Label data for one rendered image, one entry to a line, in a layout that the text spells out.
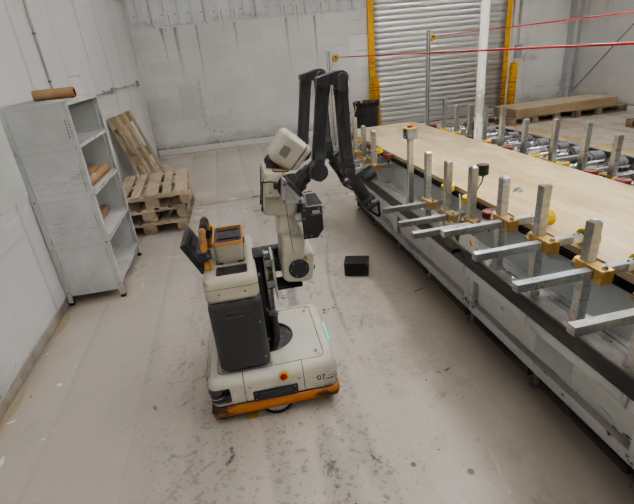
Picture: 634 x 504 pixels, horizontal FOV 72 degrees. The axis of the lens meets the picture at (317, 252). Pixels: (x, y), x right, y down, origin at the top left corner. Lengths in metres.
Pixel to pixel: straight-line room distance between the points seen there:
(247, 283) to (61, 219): 2.11
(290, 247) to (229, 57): 7.93
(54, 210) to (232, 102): 6.56
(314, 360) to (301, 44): 8.35
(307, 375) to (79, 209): 2.26
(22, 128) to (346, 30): 7.63
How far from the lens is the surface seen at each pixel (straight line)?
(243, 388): 2.29
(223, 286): 2.02
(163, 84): 9.87
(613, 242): 2.11
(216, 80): 9.82
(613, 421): 2.30
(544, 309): 1.95
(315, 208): 2.06
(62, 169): 3.70
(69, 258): 3.92
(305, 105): 2.28
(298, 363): 2.28
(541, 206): 1.86
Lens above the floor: 1.70
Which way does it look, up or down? 25 degrees down
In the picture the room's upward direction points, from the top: 6 degrees counter-clockwise
